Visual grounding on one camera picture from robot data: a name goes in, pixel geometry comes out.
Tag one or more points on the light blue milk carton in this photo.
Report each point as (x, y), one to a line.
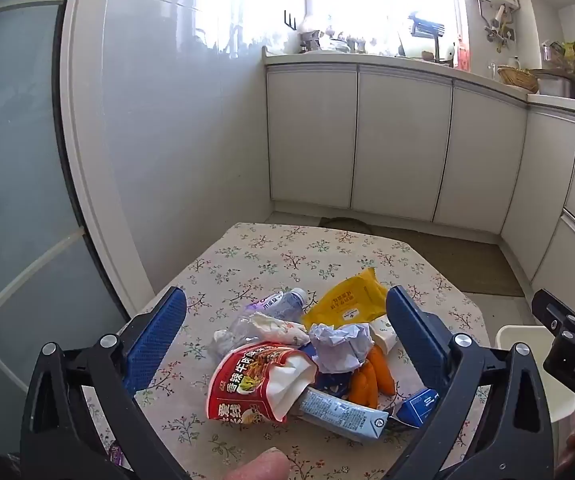
(337, 412)

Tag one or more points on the floral paper cup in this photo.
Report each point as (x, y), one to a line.
(385, 337)

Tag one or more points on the frosted glass sliding door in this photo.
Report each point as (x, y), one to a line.
(17, 160)

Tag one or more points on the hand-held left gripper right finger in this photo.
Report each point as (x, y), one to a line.
(412, 330)

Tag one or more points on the white paper ball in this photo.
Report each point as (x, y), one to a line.
(340, 347)

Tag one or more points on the yellow snack packet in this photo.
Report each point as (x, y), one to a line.
(352, 302)

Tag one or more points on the white tissue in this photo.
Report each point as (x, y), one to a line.
(292, 377)

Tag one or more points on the clear plastic water bottle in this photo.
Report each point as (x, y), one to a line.
(287, 305)

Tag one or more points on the white countertop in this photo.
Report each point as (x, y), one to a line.
(367, 59)

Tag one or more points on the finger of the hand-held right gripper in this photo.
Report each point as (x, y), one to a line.
(555, 310)

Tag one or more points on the white trash bin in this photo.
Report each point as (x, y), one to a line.
(517, 340)

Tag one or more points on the white cabinet with doors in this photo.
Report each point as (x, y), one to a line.
(397, 140)

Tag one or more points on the person's left hand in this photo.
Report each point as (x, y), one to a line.
(262, 466)

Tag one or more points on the red instant noodle cup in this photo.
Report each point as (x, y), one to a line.
(247, 380)

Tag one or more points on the blue rack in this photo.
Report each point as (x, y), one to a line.
(425, 25)

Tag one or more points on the large woven floor mat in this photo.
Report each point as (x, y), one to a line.
(457, 265)

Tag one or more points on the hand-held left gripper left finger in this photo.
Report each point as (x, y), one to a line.
(160, 330)

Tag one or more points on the white cabinet with drawers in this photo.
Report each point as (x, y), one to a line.
(557, 185)

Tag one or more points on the yellow green snack bag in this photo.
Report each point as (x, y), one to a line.
(570, 52)

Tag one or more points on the red bottle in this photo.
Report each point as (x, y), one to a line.
(463, 55)

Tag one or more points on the wicker basket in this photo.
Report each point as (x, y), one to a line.
(517, 77)

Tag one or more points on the metal pot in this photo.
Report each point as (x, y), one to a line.
(557, 87)

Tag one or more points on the dark blue carton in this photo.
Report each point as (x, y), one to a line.
(417, 405)

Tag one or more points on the floral tablecloth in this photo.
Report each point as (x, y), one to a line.
(287, 260)

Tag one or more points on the white napkin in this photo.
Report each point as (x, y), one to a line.
(280, 327)

